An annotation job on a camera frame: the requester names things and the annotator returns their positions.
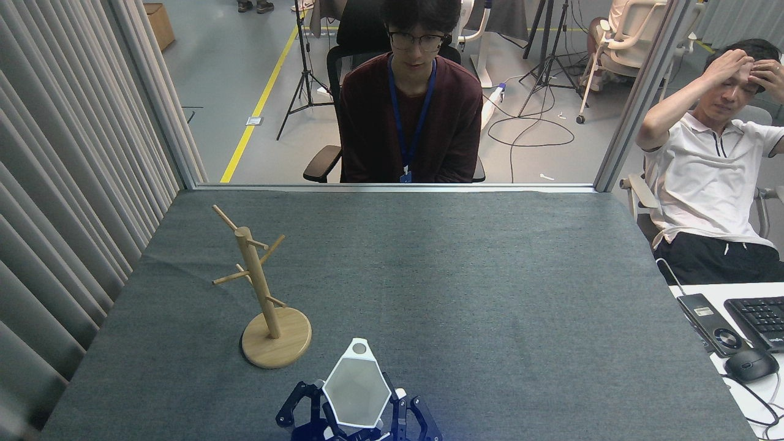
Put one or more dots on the silver frame rail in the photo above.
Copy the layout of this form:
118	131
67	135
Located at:
392	187

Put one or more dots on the black handheld device with antenna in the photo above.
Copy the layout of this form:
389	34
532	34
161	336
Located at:
713	324

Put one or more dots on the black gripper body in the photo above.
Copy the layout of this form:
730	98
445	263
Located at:
306	433

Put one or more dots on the white and blue floor tool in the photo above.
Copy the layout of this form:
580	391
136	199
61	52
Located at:
492	104

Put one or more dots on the cardboard box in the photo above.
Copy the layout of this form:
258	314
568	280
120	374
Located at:
160	26

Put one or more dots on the black-rimmed glasses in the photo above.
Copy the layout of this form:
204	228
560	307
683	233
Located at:
429	41

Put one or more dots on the grey table cloth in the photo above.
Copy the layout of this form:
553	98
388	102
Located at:
490	294

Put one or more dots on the person seated sideways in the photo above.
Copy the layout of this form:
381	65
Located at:
704	177

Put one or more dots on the black office chair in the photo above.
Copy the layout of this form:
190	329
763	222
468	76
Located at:
321	162

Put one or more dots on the black computer mouse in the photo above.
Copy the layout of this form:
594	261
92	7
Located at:
752	364

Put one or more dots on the beige pleated curtain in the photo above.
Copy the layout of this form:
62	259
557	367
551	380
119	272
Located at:
55	153

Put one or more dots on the white desk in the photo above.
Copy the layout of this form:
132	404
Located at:
756	398

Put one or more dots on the floor outlet plate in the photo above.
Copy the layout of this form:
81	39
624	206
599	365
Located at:
254	120

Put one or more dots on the person's shoe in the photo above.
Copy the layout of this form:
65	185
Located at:
244	5
264	6

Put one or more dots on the seated person's right hand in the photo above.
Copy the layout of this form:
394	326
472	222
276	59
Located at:
729	66

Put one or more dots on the person facing table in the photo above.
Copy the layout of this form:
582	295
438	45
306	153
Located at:
373	122

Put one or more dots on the white hexagonal cup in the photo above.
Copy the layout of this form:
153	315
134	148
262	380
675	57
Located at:
355	392

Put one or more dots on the wooden cup rack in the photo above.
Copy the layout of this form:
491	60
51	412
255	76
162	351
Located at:
269	318

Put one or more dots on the black tripod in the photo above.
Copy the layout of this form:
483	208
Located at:
304	67
547	61

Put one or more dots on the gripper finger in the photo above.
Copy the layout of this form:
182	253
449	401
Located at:
401	422
315	404

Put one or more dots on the black keyboard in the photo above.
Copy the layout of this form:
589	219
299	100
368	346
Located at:
759	318

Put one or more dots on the white office chair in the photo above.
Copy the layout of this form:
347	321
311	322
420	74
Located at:
631	30

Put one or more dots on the seated person's left hand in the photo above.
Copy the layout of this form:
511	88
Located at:
773	76

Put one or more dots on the grey office chair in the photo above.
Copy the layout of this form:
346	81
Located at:
640	193

